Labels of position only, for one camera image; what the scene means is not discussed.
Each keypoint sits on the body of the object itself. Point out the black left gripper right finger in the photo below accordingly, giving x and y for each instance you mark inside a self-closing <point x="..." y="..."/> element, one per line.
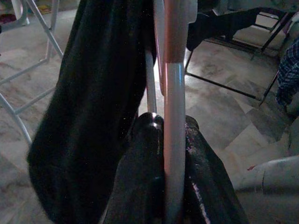
<point x="205" y="186"/>

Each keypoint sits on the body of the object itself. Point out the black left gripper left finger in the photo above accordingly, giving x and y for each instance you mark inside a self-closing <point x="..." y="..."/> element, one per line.
<point x="140" y="175"/>

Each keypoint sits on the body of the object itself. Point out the pinkish white plastic hanger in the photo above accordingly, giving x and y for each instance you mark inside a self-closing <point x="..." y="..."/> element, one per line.
<point x="174" y="93"/>

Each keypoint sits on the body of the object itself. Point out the black garment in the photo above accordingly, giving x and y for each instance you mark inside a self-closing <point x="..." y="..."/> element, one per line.
<point x="93" y="93"/>

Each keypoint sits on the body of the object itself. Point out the silver right robot leg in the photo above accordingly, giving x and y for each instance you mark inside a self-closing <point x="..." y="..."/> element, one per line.
<point x="280" y="172"/>

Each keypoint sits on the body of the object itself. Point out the black clothes drying rack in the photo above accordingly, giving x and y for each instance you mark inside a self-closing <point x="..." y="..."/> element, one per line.
<point x="222" y="84"/>

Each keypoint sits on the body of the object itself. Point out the blue plaid garment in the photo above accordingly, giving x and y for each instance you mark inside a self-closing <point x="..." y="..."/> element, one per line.
<point x="289" y="74"/>

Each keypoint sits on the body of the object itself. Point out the navy blue garment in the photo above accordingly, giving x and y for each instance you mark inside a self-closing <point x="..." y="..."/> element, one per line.
<point x="205" y="30"/>

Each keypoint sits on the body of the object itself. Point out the light blue folding table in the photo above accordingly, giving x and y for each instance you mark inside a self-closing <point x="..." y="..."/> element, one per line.
<point x="53" y="18"/>

